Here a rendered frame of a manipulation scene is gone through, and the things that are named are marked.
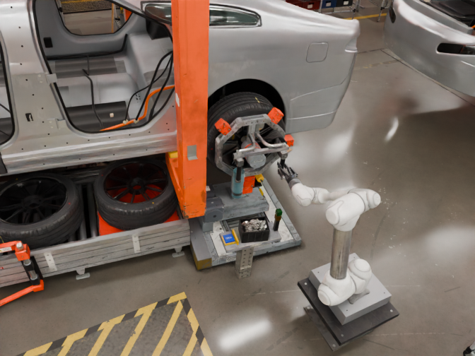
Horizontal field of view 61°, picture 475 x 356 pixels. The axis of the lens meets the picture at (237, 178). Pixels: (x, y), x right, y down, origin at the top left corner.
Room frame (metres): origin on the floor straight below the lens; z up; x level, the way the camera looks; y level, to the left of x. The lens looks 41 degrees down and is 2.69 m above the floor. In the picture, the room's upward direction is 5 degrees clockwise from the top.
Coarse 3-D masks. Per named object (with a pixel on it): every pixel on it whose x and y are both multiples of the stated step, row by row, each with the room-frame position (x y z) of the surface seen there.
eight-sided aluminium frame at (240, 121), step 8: (240, 120) 2.42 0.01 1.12; (248, 120) 2.43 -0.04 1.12; (256, 120) 2.44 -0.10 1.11; (264, 120) 2.47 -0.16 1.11; (232, 128) 2.39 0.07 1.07; (272, 128) 2.50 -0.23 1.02; (280, 128) 2.53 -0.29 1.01; (224, 136) 2.36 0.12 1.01; (216, 144) 2.36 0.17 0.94; (216, 152) 2.38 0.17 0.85; (216, 160) 2.35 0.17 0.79; (272, 160) 2.51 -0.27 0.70; (224, 168) 2.36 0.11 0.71; (232, 168) 2.44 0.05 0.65; (248, 168) 2.49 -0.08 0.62; (256, 168) 2.51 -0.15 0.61; (264, 168) 2.49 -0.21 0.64; (232, 176) 2.39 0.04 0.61; (248, 176) 2.44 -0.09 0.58
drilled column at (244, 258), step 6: (240, 252) 1.87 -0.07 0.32; (246, 252) 1.87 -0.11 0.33; (252, 252) 1.89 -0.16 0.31; (240, 258) 1.86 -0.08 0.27; (246, 258) 1.87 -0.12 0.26; (240, 264) 1.86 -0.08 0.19; (246, 264) 1.87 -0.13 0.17; (240, 270) 1.86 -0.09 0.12; (246, 270) 1.88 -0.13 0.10; (240, 276) 1.86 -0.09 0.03; (246, 276) 1.88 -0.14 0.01
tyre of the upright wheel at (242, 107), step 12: (228, 96) 2.67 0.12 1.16; (240, 96) 2.65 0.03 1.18; (252, 96) 2.68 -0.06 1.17; (216, 108) 2.58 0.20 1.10; (228, 108) 2.52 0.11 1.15; (240, 108) 2.50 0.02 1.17; (252, 108) 2.52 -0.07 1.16; (264, 108) 2.56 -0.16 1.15; (216, 120) 2.46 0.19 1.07; (228, 120) 2.45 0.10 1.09; (216, 132) 2.42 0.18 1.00; (216, 168) 2.42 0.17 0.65
